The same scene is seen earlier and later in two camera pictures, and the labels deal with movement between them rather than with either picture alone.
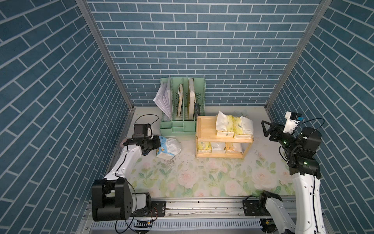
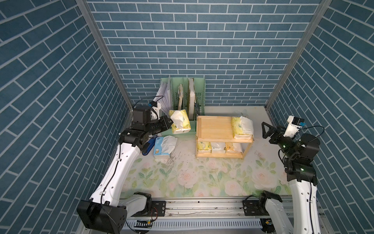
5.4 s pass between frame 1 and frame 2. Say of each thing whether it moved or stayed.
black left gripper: moved
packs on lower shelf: stayed
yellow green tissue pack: stayed
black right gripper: stayed
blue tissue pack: moved
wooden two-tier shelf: stayed
